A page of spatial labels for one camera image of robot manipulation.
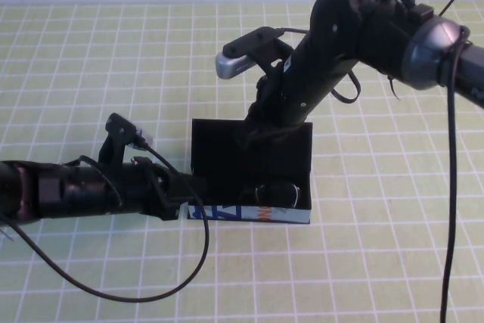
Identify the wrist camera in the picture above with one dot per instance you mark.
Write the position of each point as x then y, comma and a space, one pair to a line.
234, 66
117, 130

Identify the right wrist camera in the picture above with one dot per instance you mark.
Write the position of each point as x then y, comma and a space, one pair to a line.
234, 66

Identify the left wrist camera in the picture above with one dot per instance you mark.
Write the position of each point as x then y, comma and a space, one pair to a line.
117, 130

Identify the black printed glasses case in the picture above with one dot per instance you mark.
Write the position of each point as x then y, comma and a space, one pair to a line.
215, 149

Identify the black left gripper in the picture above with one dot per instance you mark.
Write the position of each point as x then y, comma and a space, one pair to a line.
151, 194

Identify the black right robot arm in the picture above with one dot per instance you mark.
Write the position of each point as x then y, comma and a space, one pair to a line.
332, 54

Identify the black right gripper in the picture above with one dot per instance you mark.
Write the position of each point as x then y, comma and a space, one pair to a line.
270, 111

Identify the black framed glasses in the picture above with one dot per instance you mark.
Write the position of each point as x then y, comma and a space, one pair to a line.
276, 194

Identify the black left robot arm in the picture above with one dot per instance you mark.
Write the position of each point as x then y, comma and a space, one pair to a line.
56, 190

